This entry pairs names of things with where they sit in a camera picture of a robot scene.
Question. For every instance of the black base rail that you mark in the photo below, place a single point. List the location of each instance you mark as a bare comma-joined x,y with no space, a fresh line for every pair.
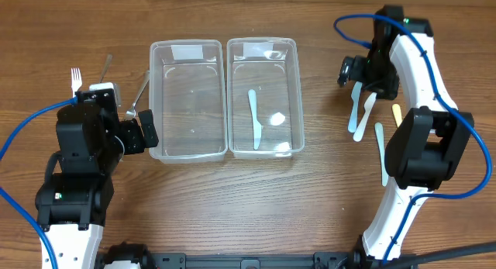
132,255

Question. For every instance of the right clear plastic container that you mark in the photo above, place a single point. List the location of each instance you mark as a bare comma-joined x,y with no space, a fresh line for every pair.
270,66

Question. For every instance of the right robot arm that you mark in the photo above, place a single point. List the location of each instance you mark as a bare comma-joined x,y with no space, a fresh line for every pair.
426,148

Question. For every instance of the clear plastic container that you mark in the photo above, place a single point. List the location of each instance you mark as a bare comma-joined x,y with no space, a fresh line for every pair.
270,66
188,99

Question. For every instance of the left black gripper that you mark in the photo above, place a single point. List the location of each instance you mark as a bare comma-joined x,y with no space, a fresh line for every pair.
132,136

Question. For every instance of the pale blue plastic knife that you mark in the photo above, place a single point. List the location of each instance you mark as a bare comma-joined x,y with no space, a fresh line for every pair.
379,132

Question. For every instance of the white plastic utensil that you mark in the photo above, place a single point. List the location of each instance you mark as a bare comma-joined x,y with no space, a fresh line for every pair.
368,105

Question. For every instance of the light blue plastic knife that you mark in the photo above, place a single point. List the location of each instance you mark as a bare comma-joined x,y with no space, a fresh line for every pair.
257,127

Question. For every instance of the white plastic fork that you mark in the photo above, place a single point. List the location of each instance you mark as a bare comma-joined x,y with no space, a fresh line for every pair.
76,80

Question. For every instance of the metal utensil handle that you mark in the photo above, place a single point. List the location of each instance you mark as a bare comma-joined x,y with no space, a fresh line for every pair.
105,68

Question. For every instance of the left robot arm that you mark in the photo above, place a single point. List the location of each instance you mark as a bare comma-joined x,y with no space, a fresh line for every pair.
73,200

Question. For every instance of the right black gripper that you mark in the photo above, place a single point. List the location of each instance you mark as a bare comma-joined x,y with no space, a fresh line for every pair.
359,72

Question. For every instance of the left clear plastic container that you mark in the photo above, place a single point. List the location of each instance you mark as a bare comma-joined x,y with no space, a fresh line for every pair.
188,99

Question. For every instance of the yellow plastic knife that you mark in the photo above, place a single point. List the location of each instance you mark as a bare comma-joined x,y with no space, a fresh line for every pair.
396,110

